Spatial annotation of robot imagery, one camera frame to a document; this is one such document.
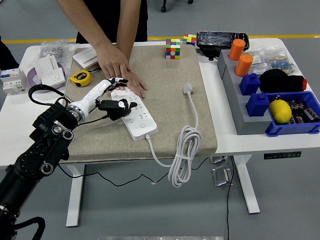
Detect purple bowl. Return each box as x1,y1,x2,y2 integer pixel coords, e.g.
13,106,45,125
26,62,67,94

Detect white circuit breaker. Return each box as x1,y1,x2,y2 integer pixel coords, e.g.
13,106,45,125
0,68,28,95

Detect blue plastic block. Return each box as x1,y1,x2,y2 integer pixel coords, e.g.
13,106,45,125
245,92,272,118
239,72,262,96

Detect person's left hand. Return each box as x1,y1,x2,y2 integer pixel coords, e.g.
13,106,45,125
117,70,148,100

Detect black plug adapter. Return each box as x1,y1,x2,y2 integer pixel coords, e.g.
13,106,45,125
106,107,133,122

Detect large Rubik's cube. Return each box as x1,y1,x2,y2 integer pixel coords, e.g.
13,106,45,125
164,38,182,60

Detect black cloth with red piece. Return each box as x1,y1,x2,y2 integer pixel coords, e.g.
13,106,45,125
259,68,308,94

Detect yellow tape measure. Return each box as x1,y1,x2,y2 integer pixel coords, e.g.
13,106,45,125
69,69,93,88

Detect white wall switch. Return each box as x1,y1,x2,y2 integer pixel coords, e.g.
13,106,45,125
72,47,99,70

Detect small Rubik's cube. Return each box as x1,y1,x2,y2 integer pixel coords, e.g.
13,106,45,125
181,33,198,47

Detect thin black adapter cord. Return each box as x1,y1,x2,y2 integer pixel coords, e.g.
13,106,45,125
57,114,161,187

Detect clear bag of screws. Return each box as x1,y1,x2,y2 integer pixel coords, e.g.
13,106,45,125
39,40,77,63

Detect silver metal bracket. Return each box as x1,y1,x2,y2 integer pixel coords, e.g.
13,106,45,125
211,165,235,187
209,156,229,165

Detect white blank wall panel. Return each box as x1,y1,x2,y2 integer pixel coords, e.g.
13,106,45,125
32,54,60,76

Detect white wall socket panel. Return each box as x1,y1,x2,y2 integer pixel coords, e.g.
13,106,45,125
39,68,65,88

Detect grey stepped block holder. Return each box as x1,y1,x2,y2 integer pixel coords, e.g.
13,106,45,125
216,48,273,136

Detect black office chair base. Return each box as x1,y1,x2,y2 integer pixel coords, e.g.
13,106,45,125
160,0,195,13

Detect yellow lemon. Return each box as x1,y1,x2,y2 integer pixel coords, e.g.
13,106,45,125
268,99,293,125

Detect orange cylinder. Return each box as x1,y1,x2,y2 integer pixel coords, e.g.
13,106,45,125
234,53,254,78
228,38,247,61

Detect blue plastic bin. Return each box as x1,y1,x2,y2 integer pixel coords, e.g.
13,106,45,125
264,90,320,138

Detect grey-brown mat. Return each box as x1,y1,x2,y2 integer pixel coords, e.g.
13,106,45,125
53,44,218,165

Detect clear bag of components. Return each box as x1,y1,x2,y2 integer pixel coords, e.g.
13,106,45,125
246,46,298,76

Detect dark cylindrical capacitors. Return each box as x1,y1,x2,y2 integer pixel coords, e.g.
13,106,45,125
287,99,320,125

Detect white power strip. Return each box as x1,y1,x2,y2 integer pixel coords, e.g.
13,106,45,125
110,86,158,142

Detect white power strip cord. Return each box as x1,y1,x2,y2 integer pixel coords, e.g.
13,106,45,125
146,82,203,188

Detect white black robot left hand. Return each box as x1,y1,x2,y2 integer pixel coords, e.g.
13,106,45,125
71,77,139,120

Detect black plastic-wrapped box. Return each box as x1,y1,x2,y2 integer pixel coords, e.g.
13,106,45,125
196,30,250,62

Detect black floor cable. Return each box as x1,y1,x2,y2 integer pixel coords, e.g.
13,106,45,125
225,155,236,240

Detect black table control panel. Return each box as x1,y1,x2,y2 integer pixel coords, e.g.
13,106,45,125
263,151,302,160

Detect person's right hand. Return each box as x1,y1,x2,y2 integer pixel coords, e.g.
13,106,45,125
95,43,132,81

